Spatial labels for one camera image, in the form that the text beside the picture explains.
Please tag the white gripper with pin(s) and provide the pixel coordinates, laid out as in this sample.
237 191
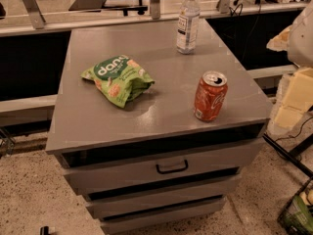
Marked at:
302 39

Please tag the clear plastic water bottle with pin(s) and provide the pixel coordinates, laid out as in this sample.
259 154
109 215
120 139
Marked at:
187 29

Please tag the red coke can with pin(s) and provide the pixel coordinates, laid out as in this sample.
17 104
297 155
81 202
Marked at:
210 95

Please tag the green chip bag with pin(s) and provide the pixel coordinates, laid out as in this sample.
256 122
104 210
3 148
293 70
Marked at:
120 79

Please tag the grey drawer cabinet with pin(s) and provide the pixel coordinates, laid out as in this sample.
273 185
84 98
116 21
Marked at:
109 154

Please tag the black drawer handle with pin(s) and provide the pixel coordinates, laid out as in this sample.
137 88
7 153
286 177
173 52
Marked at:
174 168

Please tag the black wire basket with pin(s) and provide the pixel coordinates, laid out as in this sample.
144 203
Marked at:
296 216

